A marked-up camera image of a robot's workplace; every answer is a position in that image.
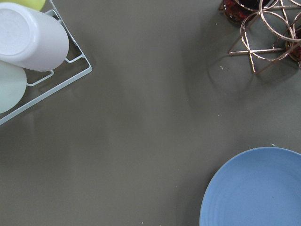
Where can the tea bottle front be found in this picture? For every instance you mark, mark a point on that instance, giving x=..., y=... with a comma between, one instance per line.
x=238, y=10

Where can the blue plastic plate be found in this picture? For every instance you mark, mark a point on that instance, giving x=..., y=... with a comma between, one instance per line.
x=258, y=187

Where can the white cup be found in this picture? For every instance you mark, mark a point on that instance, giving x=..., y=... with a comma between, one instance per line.
x=31, y=39

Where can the pale green cup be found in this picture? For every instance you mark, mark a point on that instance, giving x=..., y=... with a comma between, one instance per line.
x=13, y=82

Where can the copper wire bottle rack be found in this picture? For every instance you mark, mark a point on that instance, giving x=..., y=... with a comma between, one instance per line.
x=262, y=35

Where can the white wire cup rack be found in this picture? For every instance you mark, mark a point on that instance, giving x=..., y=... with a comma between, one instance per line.
x=41, y=85

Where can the yellow-green cup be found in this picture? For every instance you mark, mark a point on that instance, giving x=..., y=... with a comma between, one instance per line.
x=34, y=4

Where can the tea bottle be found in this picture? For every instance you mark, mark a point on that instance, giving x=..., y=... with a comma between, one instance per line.
x=294, y=54
x=238, y=10

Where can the tea bottle back right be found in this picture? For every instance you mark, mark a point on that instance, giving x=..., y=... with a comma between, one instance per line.
x=294, y=54

